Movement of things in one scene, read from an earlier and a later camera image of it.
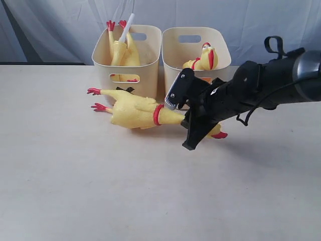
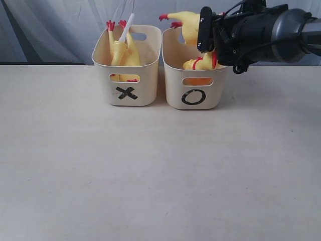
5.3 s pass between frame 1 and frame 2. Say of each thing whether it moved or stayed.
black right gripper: moved
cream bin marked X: stayed
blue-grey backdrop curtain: stayed
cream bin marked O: stayed
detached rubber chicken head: stayed
